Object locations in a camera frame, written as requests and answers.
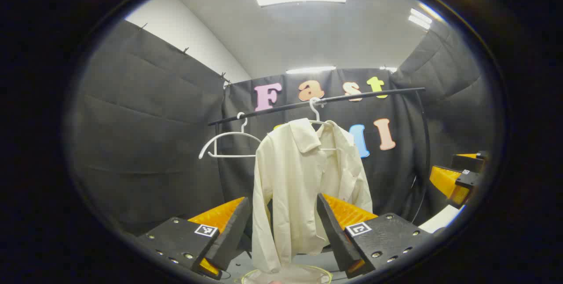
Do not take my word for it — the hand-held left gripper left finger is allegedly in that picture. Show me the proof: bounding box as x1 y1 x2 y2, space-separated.
132 196 252 281

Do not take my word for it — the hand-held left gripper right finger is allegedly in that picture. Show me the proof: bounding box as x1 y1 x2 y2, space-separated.
316 193 436 279

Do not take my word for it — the translucent laundry hamper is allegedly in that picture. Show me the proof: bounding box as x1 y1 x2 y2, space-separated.
240 265 333 284

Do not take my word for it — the cream collared shirt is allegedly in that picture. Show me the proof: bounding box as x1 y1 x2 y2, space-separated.
252 118 373 274

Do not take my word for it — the white plastic hanger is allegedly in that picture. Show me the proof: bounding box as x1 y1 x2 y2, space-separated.
199 113 262 160

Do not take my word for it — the white hanger with shirt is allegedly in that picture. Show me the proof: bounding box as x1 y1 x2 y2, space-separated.
308 97 339 152

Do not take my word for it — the black clothes rack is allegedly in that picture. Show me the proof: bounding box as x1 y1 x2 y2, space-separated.
208 87 431 225

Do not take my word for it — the white panel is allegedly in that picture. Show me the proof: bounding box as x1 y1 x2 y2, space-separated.
417 205 461 234

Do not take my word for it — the black backdrop cloth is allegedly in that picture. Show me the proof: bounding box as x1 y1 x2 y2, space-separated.
73 19 497 236

